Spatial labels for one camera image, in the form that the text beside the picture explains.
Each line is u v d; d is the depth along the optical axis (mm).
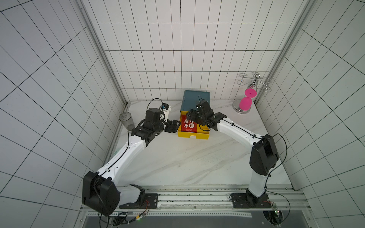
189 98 923
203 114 669
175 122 701
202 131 750
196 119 776
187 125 872
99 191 387
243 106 1004
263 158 475
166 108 683
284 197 673
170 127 683
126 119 964
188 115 793
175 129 701
